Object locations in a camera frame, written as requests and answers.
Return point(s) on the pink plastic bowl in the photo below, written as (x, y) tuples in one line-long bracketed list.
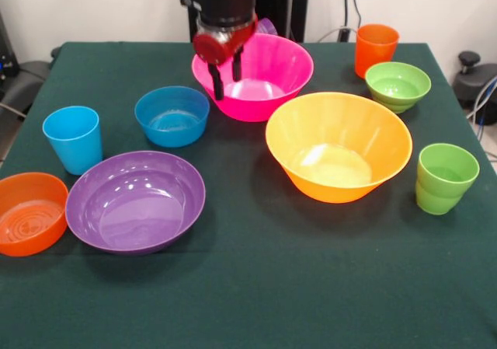
[(279, 61)]

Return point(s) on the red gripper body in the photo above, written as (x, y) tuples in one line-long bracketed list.
[(213, 49)]

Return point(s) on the orange plastic cup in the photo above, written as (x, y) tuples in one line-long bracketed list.
[(374, 47)]

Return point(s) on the yellow plastic bowl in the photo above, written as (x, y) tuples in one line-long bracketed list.
[(380, 143)]

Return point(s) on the grey chair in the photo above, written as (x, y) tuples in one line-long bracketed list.
[(23, 81)]

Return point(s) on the green plastic bowl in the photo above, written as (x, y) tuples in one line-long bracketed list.
[(398, 92)]

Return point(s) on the green plastic cup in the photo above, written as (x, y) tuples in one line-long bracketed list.
[(442, 197)]

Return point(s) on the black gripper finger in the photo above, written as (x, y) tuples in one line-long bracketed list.
[(217, 84), (237, 67)]

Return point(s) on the purple plastic bowl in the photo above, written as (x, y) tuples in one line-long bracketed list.
[(136, 217)]

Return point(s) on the dark equipment box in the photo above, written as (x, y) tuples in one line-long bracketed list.
[(5, 65)]

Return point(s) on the blue plastic cup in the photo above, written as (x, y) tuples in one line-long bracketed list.
[(77, 151)]

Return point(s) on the blue plastic bowl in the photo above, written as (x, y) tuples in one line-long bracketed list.
[(172, 131)]

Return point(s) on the dark green tablecloth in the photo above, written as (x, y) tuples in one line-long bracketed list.
[(272, 287)]

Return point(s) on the orange plastic bowl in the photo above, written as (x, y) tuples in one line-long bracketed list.
[(27, 228)]

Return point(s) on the purple plastic cup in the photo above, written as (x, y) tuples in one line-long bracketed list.
[(268, 28)]

